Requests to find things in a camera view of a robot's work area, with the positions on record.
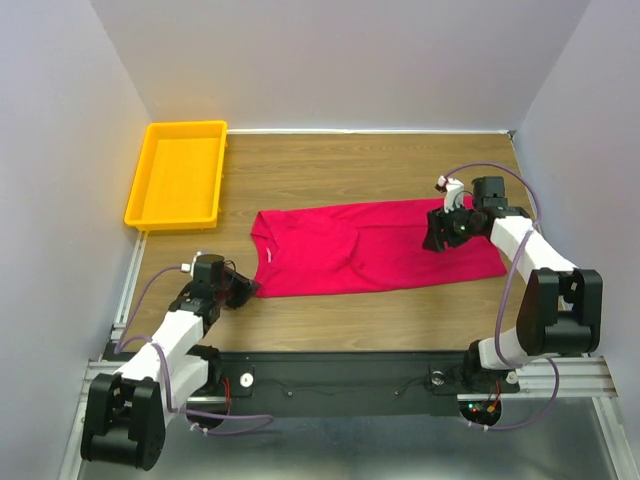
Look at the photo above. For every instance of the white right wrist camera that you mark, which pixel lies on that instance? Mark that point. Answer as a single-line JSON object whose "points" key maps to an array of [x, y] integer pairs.
{"points": [[453, 191]]}

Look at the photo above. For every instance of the yellow plastic tray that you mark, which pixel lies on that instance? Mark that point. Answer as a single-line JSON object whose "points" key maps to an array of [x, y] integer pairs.
{"points": [[177, 182]]}

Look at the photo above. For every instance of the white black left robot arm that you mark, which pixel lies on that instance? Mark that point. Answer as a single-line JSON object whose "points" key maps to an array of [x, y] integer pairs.
{"points": [[128, 411]]}

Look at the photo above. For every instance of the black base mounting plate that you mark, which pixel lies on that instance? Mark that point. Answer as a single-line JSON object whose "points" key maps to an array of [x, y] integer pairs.
{"points": [[345, 384]]}

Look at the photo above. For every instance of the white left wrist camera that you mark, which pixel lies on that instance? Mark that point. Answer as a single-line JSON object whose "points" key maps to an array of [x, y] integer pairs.
{"points": [[189, 268]]}

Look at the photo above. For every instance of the pink t shirt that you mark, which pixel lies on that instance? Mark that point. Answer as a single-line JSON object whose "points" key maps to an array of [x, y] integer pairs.
{"points": [[360, 248]]}

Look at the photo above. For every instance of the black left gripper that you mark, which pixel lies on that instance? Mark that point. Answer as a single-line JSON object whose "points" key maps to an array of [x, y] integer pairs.
{"points": [[244, 288]]}

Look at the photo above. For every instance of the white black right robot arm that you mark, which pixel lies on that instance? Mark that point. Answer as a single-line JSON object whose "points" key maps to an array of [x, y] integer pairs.
{"points": [[560, 312]]}

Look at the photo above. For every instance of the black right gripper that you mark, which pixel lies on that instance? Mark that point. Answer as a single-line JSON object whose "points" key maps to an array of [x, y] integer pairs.
{"points": [[436, 220]]}

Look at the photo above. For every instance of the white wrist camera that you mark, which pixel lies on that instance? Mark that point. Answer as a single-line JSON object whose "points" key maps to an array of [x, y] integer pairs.
{"points": [[189, 268], [453, 191]]}

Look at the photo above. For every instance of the aluminium frame rail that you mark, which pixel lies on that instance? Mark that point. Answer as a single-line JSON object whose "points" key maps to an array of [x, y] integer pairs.
{"points": [[561, 376]]}

